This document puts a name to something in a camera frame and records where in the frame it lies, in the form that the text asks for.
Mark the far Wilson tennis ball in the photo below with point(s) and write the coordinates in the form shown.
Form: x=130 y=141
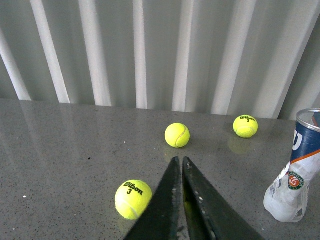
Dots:
x=245 y=126

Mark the Wilson tennis ball can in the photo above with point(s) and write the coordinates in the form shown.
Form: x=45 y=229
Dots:
x=286 y=199

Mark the wilson tennis ball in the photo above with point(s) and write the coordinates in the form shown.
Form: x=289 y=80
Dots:
x=132 y=198
x=245 y=126

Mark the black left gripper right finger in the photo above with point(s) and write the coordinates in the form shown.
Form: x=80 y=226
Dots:
x=208 y=215

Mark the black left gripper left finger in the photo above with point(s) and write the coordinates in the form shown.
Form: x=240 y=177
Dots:
x=160 y=219

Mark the near Wilson tennis ball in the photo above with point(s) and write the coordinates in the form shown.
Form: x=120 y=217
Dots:
x=132 y=198

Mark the middle plain tennis ball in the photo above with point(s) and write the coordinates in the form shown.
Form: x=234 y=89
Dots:
x=177 y=135

